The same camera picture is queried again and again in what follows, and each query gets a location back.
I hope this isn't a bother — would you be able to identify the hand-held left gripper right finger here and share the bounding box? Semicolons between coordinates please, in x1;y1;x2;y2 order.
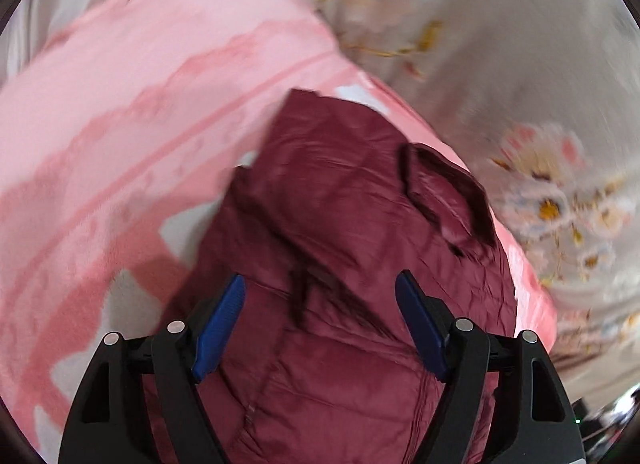
394;269;586;464

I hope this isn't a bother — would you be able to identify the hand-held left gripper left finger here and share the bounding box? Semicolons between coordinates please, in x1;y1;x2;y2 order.
57;274;247;464

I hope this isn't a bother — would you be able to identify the maroon puffer jacket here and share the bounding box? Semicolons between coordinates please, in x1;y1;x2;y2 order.
142;88;518;464

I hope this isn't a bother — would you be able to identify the pink fleece blanket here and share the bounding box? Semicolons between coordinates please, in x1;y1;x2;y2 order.
0;0;558;445

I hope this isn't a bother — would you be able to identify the grey floral bedsheet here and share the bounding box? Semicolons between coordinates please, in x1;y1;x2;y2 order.
200;0;640;395

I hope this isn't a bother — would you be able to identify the white bedsheet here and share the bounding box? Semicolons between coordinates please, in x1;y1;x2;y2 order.
7;0;116;75

